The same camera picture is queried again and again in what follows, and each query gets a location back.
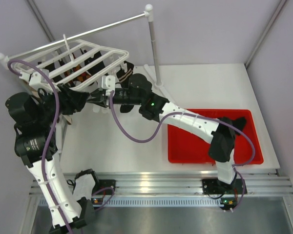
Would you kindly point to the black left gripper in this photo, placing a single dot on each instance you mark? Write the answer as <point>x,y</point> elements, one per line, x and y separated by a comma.
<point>72,101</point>

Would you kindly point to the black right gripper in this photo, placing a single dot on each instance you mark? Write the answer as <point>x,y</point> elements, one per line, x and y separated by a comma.
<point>103,101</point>

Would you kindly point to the white plastic clip hanger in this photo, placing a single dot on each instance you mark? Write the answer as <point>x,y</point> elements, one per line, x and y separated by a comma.
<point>78,64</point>

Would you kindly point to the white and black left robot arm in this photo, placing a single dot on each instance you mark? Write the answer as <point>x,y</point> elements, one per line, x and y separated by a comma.
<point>35,123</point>

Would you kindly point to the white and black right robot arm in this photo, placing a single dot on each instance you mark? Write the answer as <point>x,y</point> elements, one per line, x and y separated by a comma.
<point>219,133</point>

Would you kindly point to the black sock with tan stripes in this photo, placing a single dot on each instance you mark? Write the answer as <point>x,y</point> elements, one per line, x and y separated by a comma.
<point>123,77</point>

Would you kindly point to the metal drying rack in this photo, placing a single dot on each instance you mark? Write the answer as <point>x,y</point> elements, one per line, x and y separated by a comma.
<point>147,13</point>

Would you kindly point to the red plastic tray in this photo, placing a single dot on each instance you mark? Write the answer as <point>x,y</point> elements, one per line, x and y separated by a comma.
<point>184,147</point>

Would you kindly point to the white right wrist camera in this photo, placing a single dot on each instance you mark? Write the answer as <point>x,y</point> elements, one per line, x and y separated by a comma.
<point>108,82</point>

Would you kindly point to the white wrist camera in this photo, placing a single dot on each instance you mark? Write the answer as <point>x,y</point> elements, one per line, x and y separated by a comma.
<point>36,81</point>
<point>108,82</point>

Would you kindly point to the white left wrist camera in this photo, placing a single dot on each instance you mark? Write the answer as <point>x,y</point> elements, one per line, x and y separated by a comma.
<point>36,81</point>

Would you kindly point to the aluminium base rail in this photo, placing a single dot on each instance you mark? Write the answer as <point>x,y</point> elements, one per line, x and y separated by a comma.
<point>186,189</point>

